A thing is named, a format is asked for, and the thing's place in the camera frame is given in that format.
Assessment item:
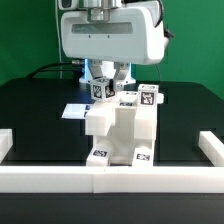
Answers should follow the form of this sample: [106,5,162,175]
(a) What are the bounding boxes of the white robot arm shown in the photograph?
[58,0,168,89]

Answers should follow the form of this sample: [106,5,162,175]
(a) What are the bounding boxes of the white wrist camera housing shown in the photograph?
[58,0,79,10]

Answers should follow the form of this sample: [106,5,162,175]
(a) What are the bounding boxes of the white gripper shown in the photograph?
[59,3,167,96]

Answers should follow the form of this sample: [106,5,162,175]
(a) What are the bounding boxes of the white chair seat part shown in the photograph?
[93,113,157,166]

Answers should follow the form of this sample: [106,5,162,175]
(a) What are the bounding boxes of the white sheet with fiducial tags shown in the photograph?
[62,104,92,119]

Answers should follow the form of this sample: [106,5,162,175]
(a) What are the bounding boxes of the black cable bundle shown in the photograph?
[24,59,88,80]

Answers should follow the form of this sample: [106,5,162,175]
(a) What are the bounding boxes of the white chair back part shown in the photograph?
[85,89,164,141]

